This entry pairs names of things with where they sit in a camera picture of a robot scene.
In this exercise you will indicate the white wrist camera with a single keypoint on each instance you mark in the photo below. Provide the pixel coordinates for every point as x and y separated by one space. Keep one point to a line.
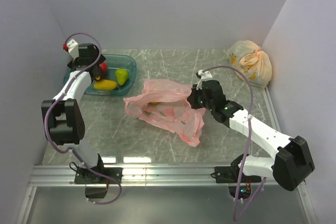
72 48
202 77

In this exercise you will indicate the red apple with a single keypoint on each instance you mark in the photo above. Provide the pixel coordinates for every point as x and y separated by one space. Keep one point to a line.
104 68

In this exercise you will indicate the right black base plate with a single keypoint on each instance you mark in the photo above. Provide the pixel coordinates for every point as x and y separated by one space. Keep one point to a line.
225 174

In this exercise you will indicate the yellow fruit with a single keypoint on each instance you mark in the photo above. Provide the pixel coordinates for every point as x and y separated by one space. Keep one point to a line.
106 85

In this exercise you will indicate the aluminium mounting rail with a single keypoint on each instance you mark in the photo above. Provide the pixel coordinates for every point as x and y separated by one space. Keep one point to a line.
133 175

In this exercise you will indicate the teal transparent plastic basin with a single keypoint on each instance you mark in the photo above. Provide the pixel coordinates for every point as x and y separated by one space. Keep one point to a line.
113 63

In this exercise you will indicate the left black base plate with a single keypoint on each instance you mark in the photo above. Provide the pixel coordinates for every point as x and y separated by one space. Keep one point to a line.
113 175

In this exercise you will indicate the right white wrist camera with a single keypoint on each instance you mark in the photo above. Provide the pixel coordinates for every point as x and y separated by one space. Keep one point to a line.
202 77

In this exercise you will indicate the green pear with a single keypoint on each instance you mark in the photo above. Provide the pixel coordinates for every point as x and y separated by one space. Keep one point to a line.
121 76

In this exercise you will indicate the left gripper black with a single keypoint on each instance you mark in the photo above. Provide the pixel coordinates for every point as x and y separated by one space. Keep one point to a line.
74 62

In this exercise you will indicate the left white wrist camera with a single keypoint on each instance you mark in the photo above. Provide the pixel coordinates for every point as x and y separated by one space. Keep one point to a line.
72 48

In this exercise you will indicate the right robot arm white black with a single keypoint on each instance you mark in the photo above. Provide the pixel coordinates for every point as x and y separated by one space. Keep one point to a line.
290 161

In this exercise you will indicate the pink plastic bag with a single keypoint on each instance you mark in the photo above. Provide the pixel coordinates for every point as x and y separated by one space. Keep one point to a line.
173 114

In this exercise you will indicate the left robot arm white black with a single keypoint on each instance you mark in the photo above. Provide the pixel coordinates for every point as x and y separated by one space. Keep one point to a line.
63 121

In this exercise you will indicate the black box under rail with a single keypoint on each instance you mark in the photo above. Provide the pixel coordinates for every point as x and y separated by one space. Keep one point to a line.
95 192

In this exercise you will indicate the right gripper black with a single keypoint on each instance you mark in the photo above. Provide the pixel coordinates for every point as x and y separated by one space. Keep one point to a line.
192 97

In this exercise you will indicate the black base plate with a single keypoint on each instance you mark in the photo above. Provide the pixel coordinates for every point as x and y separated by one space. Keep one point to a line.
225 174
113 175

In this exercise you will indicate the orange knotted plastic bag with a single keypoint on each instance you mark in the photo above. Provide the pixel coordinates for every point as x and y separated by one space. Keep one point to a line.
247 57

